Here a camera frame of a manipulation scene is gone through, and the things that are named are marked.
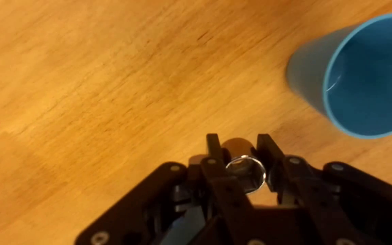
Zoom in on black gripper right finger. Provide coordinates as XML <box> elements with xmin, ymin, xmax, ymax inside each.
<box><xmin>254</xmin><ymin>132</ymin><xmax>392</xmax><ymax>245</ymax></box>

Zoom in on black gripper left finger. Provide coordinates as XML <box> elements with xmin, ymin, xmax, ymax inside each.
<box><xmin>73</xmin><ymin>132</ymin><xmax>256</xmax><ymax>245</ymax></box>

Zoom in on light blue upright cup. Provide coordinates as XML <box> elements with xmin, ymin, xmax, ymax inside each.
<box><xmin>286</xmin><ymin>11</ymin><xmax>392</xmax><ymax>139</ymax></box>

